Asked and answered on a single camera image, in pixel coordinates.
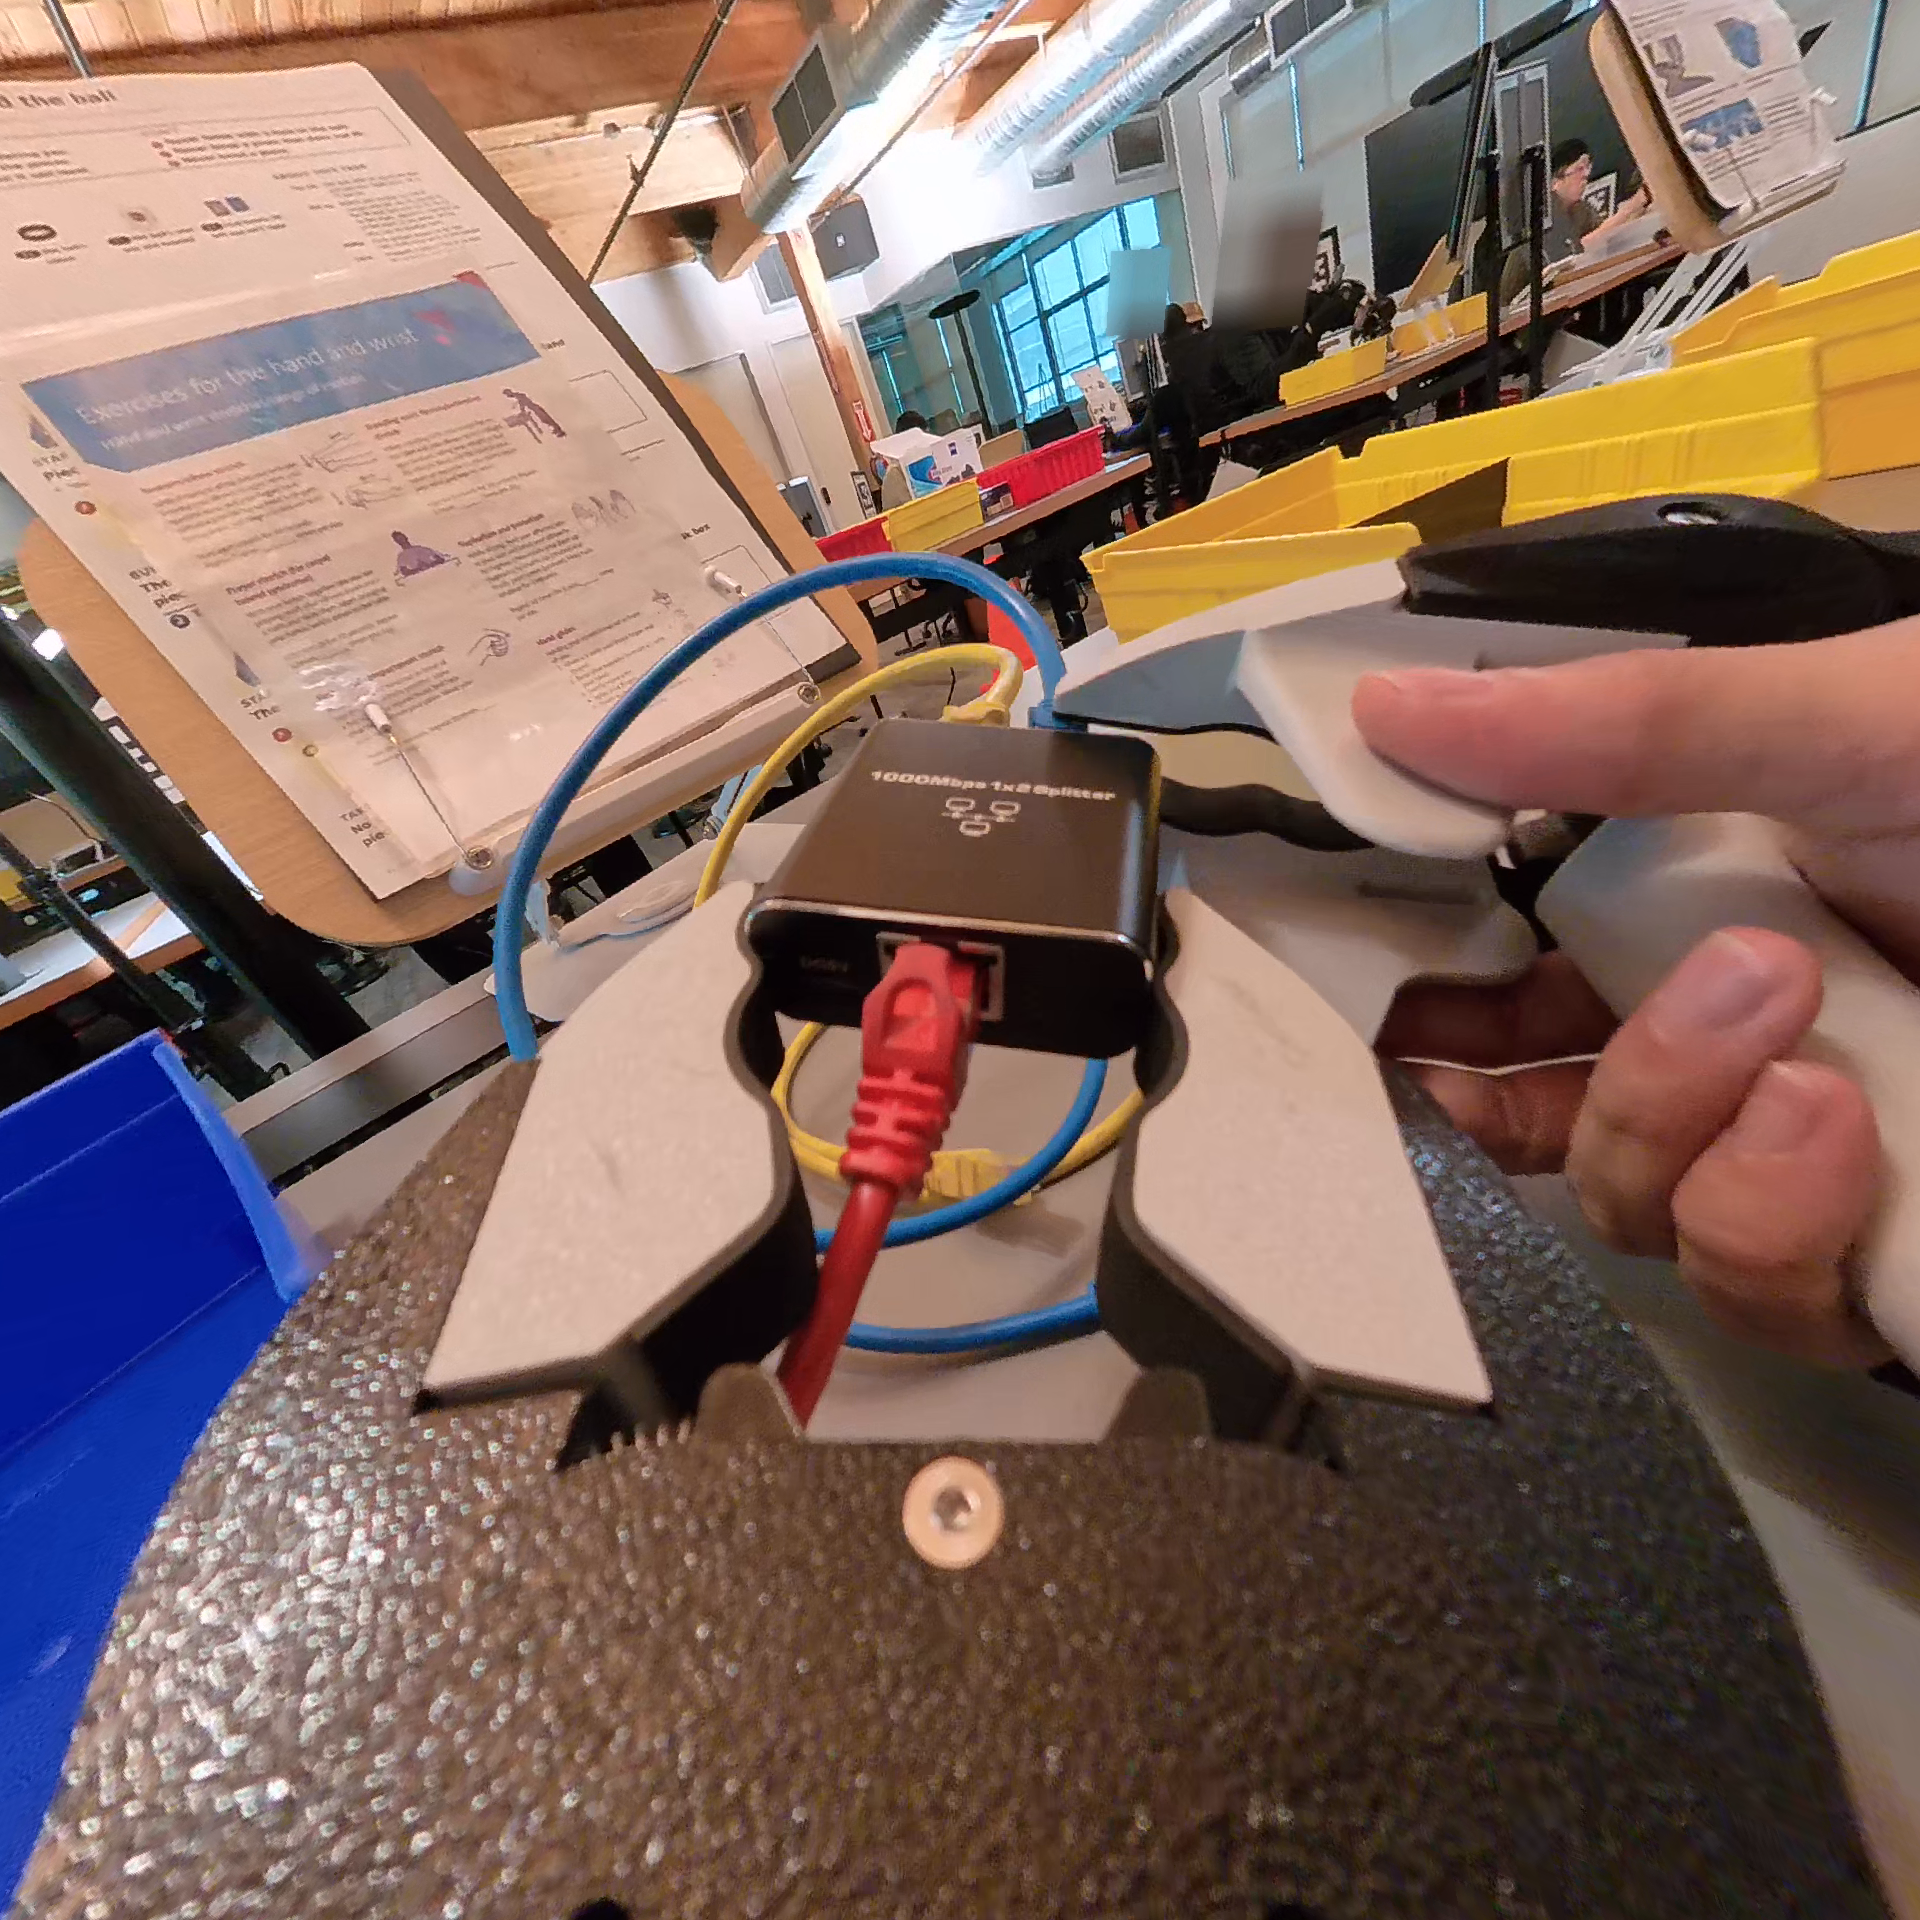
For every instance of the silver ventilation duct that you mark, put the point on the silver ventilation duct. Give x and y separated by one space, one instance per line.
1050 76

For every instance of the black screen on stand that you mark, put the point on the black screen on stand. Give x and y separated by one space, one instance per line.
1426 164

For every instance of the yellow storage basket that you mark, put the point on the yellow storage basket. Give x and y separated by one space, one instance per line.
933 518

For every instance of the white blue cardboard box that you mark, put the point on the white blue cardboard box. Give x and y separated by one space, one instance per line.
931 458

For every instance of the black stand pole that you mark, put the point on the black stand pole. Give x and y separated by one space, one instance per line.
150 840

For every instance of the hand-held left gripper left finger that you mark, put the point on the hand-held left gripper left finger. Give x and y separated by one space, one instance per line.
616 1170

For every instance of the black wall speaker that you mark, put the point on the black wall speaker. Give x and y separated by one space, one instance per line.
845 235

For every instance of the person's right hand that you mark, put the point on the person's right hand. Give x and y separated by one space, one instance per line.
1651 734

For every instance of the yellow plastic bin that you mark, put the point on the yellow plastic bin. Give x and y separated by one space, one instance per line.
1862 360
1651 435
1202 579

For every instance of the blue plastic bin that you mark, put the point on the blue plastic bin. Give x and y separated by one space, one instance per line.
106 1350

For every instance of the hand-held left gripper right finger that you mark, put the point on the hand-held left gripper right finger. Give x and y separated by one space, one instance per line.
1307 1184

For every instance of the grey desk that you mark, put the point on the grey desk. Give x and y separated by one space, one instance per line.
1770 1500

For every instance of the red plastic basket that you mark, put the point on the red plastic basket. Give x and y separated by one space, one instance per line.
855 539
1044 465

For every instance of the black network splitter box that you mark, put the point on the black network splitter box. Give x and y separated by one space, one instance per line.
975 840

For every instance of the wooden instruction board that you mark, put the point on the wooden instruction board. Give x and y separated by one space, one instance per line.
1710 89
301 450

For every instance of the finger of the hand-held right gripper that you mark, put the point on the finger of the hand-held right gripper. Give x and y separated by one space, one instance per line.
1202 660
1412 914

